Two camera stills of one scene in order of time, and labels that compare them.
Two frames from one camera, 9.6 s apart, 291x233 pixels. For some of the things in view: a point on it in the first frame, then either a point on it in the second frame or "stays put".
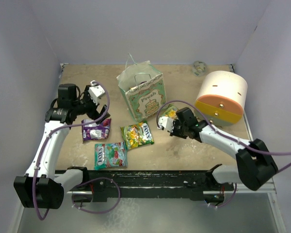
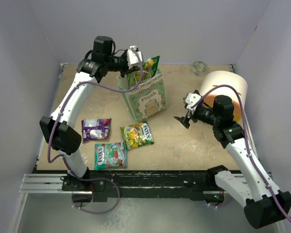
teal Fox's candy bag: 110,155 stays put
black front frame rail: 106,186 stays put
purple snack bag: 94,131 stays put
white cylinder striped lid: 222,97 stays put
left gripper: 94,113 → 127,70
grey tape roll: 199,68 stays put
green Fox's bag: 137,135 stays put
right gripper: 176,122 → 185,121
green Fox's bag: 169,110 → 151,65
